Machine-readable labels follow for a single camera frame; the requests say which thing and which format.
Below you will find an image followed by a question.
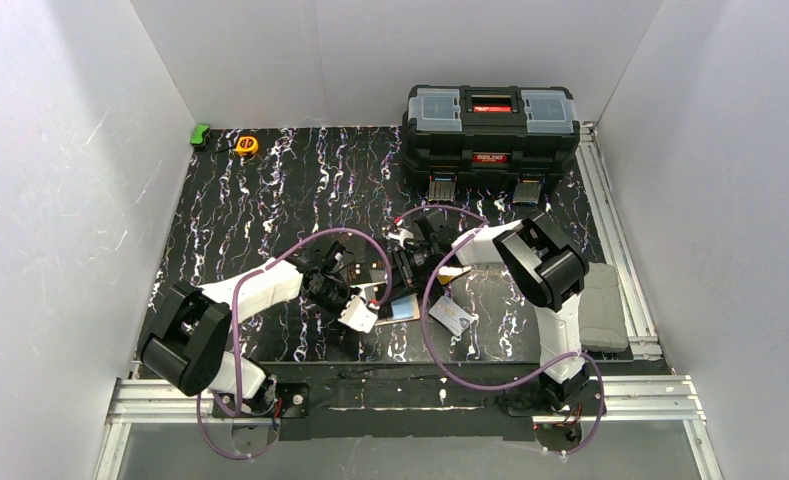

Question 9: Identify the beige card holder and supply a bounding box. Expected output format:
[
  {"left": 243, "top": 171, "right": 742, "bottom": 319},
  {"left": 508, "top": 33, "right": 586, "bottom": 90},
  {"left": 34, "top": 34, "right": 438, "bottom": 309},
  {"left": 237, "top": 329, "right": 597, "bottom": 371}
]
[{"left": 368, "top": 293, "right": 420, "bottom": 326}]

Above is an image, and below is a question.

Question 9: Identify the white card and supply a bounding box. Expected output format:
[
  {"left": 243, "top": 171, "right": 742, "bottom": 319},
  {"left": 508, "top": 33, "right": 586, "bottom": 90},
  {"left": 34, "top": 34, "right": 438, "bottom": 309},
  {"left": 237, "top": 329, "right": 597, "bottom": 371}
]
[{"left": 429, "top": 296, "right": 475, "bottom": 337}]

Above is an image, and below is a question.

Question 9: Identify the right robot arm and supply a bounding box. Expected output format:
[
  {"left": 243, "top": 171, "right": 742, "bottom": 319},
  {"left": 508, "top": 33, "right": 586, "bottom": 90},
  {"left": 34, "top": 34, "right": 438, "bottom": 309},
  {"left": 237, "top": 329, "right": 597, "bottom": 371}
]
[{"left": 388, "top": 204, "right": 592, "bottom": 403}]

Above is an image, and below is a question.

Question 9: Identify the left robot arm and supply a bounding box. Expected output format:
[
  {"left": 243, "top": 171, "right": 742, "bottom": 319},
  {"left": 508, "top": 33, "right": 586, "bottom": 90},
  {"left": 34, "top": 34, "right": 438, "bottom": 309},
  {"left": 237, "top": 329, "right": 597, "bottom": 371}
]
[{"left": 136, "top": 242, "right": 375, "bottom": 400}]

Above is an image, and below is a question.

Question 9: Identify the orange card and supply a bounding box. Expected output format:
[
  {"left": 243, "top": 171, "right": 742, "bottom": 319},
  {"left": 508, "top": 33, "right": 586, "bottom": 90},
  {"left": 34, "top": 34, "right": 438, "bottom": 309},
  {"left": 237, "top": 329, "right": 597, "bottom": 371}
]
[{"left": 436, "top": 266, "right": 472, "bottom": 285}]

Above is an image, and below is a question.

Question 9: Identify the silver toolbox latch left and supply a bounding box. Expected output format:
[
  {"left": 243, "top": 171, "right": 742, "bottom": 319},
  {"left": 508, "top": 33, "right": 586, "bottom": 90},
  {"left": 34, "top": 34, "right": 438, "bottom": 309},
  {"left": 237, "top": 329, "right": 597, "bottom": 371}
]
[{"left": 427, "top": 173, "right": 456, "bottom": 202}]

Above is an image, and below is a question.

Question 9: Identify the silver toolbox latch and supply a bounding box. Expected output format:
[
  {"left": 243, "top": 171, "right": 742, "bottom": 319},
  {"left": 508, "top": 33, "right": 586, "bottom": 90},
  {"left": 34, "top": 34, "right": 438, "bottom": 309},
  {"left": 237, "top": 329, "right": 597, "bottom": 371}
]
[
  {"left": 512, "top": 178, "right": 544, "bottom": 205},
  {"left": 427, "top": 173, "right": 456, "bottom": 202}
]

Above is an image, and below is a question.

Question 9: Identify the silver toolbox latch right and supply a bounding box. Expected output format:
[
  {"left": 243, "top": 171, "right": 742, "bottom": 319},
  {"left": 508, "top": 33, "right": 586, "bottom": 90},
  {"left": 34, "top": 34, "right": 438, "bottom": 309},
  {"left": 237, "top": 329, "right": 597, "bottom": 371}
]
[{"left": 512, "top": 178, "right": 544, "bottom": 205}]

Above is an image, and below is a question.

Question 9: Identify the black plastic toolbox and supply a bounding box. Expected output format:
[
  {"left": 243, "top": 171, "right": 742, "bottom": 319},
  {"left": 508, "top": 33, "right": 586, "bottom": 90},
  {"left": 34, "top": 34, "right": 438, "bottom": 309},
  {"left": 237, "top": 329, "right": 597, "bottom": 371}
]
[{"left": 400, "top": 85, "right": 581, "bottom": 203}]

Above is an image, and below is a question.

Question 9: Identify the yellow tape measure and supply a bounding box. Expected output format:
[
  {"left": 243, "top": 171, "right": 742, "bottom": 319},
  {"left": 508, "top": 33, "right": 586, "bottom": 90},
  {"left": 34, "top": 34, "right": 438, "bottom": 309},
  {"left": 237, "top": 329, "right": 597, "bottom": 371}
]
[{"left": 234, "top": 135, "right": 260, "bottom": 157}]

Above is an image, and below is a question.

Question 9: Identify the green plastic object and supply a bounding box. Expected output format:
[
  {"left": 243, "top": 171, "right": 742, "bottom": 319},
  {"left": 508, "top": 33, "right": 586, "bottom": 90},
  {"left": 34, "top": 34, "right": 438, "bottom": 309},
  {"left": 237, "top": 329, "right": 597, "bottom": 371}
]
[{"left": 189, "top": 124, "right": 211, "bottom": 150}]

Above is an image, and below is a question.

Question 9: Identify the grey pad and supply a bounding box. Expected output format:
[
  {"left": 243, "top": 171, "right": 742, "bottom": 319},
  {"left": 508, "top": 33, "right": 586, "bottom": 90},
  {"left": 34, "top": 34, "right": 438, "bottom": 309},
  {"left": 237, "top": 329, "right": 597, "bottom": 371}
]
[{"left": 579, "top": 263, "right": 629, "bottom": 353}]

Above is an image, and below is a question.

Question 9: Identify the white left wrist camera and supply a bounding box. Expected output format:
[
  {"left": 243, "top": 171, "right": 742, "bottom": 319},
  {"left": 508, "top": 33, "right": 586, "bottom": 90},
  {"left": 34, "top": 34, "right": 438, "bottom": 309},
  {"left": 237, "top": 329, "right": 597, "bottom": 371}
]
[{"left": 338, "top": 296, "right": 378, "bottom": 333}]

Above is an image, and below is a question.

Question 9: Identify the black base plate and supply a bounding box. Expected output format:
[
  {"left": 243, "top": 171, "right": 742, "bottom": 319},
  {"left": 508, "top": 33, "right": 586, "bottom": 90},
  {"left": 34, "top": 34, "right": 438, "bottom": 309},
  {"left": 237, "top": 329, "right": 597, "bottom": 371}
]
[{"left": 211, "top": 360, "right": 674, "bottom": 442}]

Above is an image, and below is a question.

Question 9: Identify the aluminium frame rail front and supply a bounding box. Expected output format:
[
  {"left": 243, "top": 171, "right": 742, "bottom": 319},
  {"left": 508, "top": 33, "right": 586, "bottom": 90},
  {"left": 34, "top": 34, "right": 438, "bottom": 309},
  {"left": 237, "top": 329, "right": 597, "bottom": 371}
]
[{"left": 94, "top": 375, "right": 723, "bottom": 479}]

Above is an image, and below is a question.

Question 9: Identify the aluminium frame rail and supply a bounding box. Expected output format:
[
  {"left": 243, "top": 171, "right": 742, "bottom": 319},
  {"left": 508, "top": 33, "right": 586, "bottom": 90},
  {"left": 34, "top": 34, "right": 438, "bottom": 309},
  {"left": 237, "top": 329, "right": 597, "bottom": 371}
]
[
  {"left": 576, "top": 122, "right": 663, "bottom": 361},
  {"left": 94, "top": 375, "right": 723, "bottom": 479}
]

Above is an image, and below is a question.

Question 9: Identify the aluminium frame rail right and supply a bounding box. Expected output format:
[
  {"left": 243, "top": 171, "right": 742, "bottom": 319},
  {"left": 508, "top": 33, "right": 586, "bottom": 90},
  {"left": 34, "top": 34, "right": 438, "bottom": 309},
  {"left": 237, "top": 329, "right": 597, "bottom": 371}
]
[{"left": 576, "top": 122, "right": 663, "bottom": 361}]

